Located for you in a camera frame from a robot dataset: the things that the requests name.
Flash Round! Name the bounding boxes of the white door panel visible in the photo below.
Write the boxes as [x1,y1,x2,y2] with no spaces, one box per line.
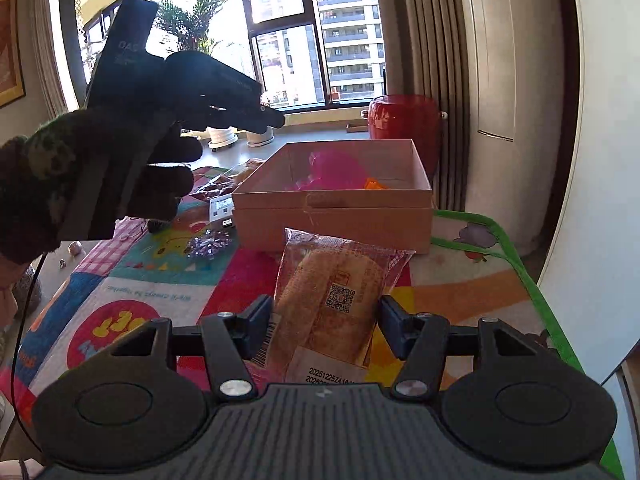
[539,0,639,384]

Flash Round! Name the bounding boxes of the red snack packet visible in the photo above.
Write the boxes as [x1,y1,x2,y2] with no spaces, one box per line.
[189,174,242,202]

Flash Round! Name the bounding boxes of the tall plant in white pot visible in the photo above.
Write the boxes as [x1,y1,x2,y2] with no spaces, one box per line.
[155,0,235,131]

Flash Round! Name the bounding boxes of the small orange toy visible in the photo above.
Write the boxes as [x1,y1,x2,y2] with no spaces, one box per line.
[363,178,386,190]

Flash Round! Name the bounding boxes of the purple ribbon bow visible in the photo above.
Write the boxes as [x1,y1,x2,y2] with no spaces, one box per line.
[186,228,232,260]

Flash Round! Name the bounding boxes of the pink cardboard box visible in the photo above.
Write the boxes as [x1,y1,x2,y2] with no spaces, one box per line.
[232,139,433,254]

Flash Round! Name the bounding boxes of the colourful cartoon play mat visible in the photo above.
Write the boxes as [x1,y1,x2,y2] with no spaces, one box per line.
[0,164,626,480]

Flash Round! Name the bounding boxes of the black gloved left hand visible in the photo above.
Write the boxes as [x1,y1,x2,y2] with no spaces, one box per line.
[1,108,202,266]

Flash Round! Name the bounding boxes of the red round stool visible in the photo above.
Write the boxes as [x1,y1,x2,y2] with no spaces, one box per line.
[361,94,448,182]

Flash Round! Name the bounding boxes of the white standing air conditioner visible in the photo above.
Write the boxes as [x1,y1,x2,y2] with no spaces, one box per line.
[463,0,579,255]

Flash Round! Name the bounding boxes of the sliced bread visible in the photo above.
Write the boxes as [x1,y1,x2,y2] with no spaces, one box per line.
[250,228,413,388]

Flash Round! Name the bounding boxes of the beige striped curtain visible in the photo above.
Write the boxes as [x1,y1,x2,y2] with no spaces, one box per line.
[378,0,471,211]

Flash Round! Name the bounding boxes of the white electronic device box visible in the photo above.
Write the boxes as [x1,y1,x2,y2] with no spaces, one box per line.
[208,194,234,230]

